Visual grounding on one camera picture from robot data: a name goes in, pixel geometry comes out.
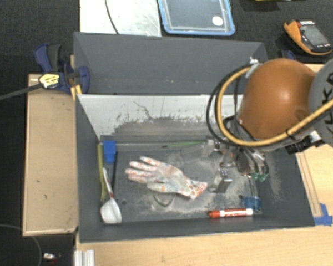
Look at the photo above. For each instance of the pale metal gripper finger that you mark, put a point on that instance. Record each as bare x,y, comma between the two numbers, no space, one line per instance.
223,183
202,148

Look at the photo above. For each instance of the green thin stick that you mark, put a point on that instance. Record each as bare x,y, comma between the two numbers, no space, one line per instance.
184,144

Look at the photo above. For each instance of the red and white marker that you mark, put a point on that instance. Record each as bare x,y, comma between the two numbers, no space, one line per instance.
230,212

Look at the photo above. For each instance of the blue translucent small cup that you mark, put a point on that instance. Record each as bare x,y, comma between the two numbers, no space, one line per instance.
251,203

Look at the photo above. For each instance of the white speckled work glove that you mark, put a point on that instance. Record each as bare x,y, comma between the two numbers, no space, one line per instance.
163,176

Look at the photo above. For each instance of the clear glass thing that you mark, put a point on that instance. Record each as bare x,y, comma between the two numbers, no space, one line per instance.
163,200

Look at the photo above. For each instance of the blue rectangular block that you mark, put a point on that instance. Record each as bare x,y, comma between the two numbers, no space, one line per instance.
109,150

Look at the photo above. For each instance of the grey metal bin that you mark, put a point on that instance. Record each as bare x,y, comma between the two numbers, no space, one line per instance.
155,65

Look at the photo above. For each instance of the yellow-green flat stick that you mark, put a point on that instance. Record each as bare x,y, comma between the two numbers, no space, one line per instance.
100,173

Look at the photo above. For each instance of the white plastic spoon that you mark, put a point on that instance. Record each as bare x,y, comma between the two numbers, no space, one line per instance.
110,210

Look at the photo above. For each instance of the pale wood flat board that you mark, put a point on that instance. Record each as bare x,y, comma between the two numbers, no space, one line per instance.
51,162

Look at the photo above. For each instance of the black cylinder on white bracket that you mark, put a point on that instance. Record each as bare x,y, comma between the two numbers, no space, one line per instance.
297,147

